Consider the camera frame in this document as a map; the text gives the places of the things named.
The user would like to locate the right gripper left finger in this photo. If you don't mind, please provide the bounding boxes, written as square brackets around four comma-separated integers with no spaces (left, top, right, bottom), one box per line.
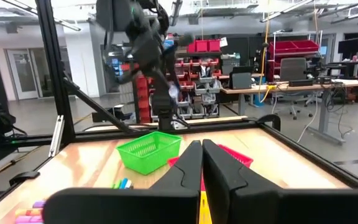
[42,139,203,224]

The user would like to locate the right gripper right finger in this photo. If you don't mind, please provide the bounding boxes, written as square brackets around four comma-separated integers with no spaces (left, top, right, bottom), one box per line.
[202,139,358,224]

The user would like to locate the orange highlighter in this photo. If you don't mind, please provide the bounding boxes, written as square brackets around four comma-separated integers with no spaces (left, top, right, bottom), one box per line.
[14,208,43,217]

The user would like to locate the yellow plastic basket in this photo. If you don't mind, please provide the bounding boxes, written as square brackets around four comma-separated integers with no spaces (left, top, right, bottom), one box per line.
[198,190,213,224]

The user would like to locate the red plastic basket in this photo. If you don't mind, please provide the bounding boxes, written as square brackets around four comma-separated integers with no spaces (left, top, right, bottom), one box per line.
[167,143,254,191]

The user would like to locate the green plastic basket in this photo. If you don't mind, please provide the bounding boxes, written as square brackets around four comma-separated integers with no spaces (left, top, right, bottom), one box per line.
[116,131,183,175]

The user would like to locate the black corner clamp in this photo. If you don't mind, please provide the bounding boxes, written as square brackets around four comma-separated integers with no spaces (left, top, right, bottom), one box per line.
[255,113,282,132]

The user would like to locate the black box on floor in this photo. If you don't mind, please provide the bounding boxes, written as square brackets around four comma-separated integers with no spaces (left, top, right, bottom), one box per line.
[91,104,126,123]

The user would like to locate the blue bin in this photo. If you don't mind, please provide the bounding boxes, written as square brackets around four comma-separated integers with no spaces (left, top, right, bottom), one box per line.
[253,77,265,108]

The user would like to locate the long wooden desk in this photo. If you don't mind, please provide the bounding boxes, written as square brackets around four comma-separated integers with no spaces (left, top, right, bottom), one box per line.
[221,79,358,146]

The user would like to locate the black desk monitor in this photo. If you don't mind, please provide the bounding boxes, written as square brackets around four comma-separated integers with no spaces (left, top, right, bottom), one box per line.
[228,65,254,90]

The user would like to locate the black table clamp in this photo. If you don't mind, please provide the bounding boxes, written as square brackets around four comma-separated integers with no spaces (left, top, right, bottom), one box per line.
[9,170,40,187]

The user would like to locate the parts shelf red bins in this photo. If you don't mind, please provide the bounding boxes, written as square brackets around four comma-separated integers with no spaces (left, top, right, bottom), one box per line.
[119,39,223,124]

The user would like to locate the grey office chair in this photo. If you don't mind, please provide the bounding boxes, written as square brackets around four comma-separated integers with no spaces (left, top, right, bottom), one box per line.
[272,57,315,121]

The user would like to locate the rack large red bins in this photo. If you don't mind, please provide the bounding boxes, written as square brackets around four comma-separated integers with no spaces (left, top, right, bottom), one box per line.
[267,29,321,83]

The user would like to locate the white glass door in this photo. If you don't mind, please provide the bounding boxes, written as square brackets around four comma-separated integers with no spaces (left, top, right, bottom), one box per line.
[6,49,40,100]

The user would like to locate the silver aluminium bracket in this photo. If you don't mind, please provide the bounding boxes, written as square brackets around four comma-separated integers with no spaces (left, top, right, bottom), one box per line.
[48,114,65,158]

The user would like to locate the yellow hanging cable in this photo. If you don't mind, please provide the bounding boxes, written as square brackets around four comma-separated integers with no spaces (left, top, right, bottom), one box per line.
[258,0,276,103]

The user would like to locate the black aluminium table frame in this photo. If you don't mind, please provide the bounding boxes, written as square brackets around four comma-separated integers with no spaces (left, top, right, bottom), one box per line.
[0,0,358,218]

